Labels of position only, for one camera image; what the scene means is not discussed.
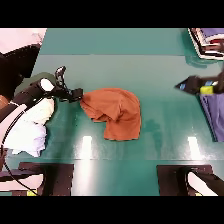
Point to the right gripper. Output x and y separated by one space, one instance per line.
191 85

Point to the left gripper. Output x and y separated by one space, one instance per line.
76 94

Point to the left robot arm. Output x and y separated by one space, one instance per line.
30 94

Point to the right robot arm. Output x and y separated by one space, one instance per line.
203 181

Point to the orange T-shirt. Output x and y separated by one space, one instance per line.
116 111

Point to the pale pink garment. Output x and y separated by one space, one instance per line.
16 38

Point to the cream garment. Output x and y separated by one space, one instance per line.
41 111

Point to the black garment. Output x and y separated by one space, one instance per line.
13 68

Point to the purple garment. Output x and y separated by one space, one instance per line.
216 118

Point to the white garment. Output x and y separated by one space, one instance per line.
26 138

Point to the stack of folded clothes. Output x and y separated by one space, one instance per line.
210 43

